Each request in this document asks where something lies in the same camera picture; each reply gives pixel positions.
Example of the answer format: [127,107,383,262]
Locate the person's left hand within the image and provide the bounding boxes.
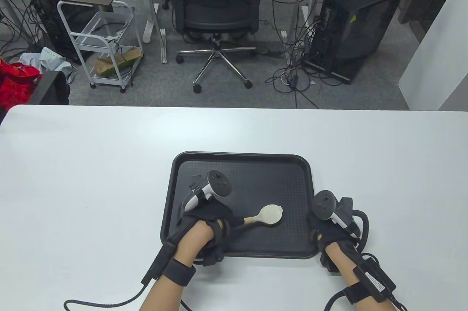
[177,201,245,253]

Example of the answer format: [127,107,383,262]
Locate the person's right hand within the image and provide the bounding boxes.
[306,210,362,253]

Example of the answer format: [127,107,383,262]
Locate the white pot brush wooden handle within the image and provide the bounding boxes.
[242,204,285,227]

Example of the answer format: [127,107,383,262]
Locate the black plastic tray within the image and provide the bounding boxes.
[160,151,320,259]

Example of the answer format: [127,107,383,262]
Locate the person's right forearm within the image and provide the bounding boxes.
[324,241,399,311]

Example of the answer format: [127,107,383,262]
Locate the person's left forearm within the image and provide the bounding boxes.
[139,220,220,311]

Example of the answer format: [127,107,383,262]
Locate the white and grey right controller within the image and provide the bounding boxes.
[312,190,362,238]

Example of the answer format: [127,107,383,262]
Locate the white and grey controller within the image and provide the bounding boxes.
[312,190,362,238]
[183,171,233,213]

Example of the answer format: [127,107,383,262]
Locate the white and grey left controller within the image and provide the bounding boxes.
[183,171,233,213]

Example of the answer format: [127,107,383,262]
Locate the black labelled right wrist box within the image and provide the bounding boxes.
[353,252,398,302]

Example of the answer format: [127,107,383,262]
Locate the black left wrist sensor box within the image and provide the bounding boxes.
[141,238,178,286]

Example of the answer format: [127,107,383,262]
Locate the white desk foot bar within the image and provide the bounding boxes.
[159,27,168,64]

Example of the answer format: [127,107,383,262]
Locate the brown cardboard packaging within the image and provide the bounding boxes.
[93,49,144,78]

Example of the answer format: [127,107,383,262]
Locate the black computer tower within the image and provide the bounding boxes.
[303,0,405,85]
[21,0,100,64]

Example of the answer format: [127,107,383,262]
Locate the black mesh office chair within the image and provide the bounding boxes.
[155,0,268,94]

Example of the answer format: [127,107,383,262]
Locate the black chair back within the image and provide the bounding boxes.
[27,71,71,106]

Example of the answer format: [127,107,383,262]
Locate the white metal utility cart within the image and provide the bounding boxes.
[57,0,144,94]

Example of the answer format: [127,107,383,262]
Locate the grey plastic bags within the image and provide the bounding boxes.
[18,47,76,83]

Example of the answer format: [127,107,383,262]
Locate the red bag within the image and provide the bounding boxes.
[0,58,43,108]

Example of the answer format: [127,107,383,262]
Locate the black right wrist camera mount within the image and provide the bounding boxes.
[319,249,341,274]

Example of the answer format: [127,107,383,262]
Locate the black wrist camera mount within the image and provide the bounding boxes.
[319,249,341,274]
[199,238,227,267]

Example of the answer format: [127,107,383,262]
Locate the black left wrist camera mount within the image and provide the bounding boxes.
[199,238,227,267]

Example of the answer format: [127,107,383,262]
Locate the black right wrist strap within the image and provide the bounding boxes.
[343,280,370,304]

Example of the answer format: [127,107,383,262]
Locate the black wrist strap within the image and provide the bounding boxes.
[343,280,370,304]
[162,259,196,286]

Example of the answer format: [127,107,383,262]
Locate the black left wrist strap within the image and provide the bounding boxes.
[162,259,196,286]

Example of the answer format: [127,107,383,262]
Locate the black braided left cable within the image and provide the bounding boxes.
[63,282,147,311]

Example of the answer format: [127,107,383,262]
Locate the tangle of black floor cables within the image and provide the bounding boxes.
[264,0,351,109]

